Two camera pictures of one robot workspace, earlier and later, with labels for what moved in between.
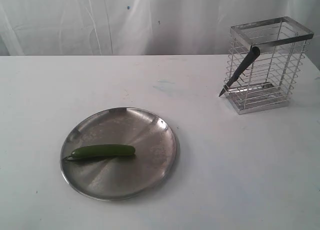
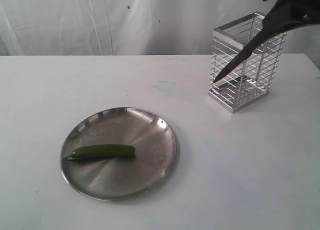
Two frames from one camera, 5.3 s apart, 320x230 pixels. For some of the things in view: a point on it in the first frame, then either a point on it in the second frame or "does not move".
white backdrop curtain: x=113 y=22 does not move
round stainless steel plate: x=153 y=164 does not move
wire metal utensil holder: x=270 y=80 to x=251 y=81
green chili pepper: x=101 y=151 does not move
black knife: x=254 y=52 to x=271 y=26
